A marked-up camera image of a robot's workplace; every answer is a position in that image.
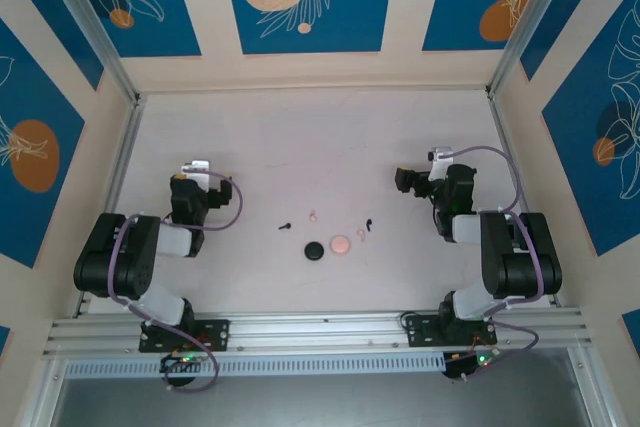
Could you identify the aluminium corner post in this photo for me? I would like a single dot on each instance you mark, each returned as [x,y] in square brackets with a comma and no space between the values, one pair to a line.
[95,32]
[540,12]

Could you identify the aluminium side rail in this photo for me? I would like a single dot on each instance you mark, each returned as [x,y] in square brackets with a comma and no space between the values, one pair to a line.
[117,187]
[510,157]

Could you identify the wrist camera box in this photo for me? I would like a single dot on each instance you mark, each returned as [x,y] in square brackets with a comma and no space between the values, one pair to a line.
[440,163]
[196,170]

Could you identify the aluminium frame rail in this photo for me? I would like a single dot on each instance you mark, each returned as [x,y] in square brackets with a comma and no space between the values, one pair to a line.
[320,332]

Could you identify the pink earbud charging case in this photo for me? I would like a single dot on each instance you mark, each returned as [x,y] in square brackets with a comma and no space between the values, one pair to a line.
[340,245]

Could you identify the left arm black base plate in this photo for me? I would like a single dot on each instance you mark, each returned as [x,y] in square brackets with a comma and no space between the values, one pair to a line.
[215,334]

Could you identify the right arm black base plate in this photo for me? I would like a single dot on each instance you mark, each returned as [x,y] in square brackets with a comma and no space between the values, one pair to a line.
[425,332]

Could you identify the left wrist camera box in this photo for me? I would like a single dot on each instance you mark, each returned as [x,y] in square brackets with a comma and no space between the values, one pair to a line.
[196,170]

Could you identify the black earbud charging case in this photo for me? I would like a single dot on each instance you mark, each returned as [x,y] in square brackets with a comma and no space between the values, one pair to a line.
[315,251]

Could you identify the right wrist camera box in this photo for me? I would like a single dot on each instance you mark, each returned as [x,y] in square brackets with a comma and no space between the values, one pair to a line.
[440,163]

